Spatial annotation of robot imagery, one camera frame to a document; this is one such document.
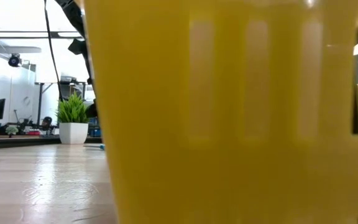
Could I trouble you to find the yellow plastic slotted basket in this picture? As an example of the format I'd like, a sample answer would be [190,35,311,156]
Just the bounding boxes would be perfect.
[84,0,358,224]

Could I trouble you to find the black aluminium rig frame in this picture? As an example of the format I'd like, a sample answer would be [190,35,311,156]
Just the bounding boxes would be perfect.
[0,136,103,151]

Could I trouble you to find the blue handled scissors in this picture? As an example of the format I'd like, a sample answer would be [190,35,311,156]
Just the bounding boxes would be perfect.
[84,143,106,151]

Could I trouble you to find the black round hanging device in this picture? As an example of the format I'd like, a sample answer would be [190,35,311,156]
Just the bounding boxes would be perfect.
[7,53,22,68]

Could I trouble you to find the black left camera cable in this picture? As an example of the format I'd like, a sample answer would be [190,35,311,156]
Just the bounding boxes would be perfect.
[43,0,64,102]

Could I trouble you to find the blue background crate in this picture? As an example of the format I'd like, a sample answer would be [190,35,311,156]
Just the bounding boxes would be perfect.
[88,118,101,138]

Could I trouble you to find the small background potted plant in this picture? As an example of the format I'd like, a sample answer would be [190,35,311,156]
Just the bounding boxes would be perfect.
[5,125,19,138]

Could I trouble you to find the green plant white pot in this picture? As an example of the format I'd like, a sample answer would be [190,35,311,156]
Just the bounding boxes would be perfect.
[55,92,90,145]

